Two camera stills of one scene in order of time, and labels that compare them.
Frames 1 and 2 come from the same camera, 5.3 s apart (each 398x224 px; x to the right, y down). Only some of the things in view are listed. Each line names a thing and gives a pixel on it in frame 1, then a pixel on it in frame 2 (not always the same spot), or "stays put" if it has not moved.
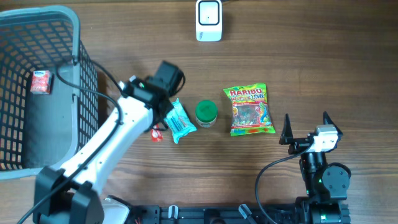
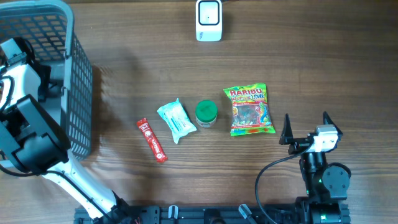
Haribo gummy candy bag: [250, 113] stays put
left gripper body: [161, 117] -> [44, 81]
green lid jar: [206, 112] stays put
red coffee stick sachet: [156, 134] -> [158, 152]
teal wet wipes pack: [178, 121] stays put
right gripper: [286, 137] stays put
